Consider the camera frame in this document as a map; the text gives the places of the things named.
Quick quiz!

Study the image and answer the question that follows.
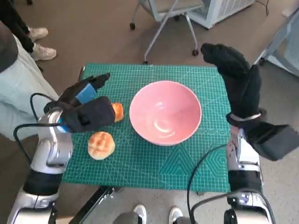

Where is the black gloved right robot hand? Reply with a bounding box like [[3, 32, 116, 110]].
[[200, 43, 263, 120]]

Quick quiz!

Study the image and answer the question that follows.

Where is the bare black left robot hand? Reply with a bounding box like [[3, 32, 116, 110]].
[[56, 72, 111, 109]]

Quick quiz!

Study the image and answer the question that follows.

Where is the long striped toy bread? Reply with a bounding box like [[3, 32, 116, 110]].
[[111, 102, 124, 122]]

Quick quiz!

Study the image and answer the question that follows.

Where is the round toy bread bun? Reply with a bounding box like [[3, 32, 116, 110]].
[[87, 131, 116, 161]]

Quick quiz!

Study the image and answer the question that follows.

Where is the pink bowl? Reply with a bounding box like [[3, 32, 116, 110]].
[[129, 80, 203, 147]]

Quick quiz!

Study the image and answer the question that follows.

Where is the person in pale clothing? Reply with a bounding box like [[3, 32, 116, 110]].
[[0, 21, 60, 142]]

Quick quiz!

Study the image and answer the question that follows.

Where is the white vented appliance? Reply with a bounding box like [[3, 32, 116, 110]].
[[188, 0, 256, 30]]

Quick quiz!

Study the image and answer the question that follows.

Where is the pale flat board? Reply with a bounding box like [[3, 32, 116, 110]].
[[281, 3, 299, 17]]

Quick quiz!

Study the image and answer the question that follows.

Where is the person in dark trousers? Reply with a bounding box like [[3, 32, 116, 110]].
[[0, 0, 57, 62]]

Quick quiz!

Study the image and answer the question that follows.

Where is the grey office chair on casters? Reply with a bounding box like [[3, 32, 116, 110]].
[[129, 0, 206, 65]]

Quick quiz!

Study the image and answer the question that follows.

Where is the green cutting mat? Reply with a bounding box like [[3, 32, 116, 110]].
[[59, 62, 231, 193]]

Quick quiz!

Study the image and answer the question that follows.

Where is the white shoe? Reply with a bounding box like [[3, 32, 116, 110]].
[[133, 204, 147, 224], [169, 207, 184, 224]]

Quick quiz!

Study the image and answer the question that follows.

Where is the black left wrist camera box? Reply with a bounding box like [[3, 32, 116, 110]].
[[62, 96, 115, 133]]

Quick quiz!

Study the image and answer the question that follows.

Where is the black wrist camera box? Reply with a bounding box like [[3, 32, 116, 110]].
[[245, 121, 299, 161], [62, 96, 115, 133]]

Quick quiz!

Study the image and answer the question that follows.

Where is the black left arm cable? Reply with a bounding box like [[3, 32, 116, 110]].
[[14, 92, 64, 164]]

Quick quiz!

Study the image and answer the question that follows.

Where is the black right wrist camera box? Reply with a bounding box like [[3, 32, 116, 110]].
[[245, 121, 299, 161]]

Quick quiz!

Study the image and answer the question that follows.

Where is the thin black floor cable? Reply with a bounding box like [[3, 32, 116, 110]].
[[256, 0, 269, 16]]

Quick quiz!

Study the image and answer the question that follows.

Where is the black table frame rail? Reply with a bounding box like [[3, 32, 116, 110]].
[[70, 186, 125, 224]]

